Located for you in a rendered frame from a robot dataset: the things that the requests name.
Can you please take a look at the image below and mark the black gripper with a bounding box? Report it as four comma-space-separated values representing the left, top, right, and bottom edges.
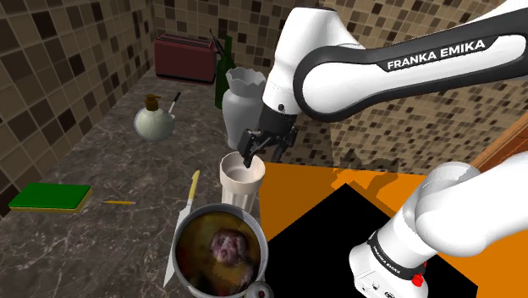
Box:
236, 104, 300, 169

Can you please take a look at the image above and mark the white scalloped vase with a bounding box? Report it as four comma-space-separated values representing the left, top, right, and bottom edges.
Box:
222, 66, 267, 151

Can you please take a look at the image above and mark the white ribbed cup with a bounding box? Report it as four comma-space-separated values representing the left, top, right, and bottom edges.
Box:
218, 151, 267, 214

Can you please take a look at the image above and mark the dark green glass bottle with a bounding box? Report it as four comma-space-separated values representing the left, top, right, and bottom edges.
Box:
213, 36, 238, 111

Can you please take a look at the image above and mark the black and white pen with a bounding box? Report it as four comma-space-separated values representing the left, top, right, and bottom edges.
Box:
168, 91, 182, 119

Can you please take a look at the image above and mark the thin black utensil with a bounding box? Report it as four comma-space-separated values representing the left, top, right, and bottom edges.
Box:
208, 28, 227, 58

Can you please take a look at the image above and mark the grey metal pot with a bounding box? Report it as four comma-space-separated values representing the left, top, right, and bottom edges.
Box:
170, 202, 270, 298

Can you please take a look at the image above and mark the round pale soap dispenser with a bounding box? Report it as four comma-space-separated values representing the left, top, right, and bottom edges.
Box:
133, 93, 176, 141

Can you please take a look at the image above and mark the dark red toaster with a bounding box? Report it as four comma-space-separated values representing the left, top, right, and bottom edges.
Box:
154, 32, 218, 86

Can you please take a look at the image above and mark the small grey round knob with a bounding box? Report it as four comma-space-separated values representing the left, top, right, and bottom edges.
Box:
245, 281, 276, 298

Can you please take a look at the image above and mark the green and yellow sponge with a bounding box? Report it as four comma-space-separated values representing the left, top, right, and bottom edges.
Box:
8, 182, 94, 215

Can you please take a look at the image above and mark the brown wooden door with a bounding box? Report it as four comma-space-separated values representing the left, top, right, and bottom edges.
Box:
470, 112, 528, 174

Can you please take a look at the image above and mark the yellow handled knife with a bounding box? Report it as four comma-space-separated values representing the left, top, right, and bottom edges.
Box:
162, 169, 201, 289

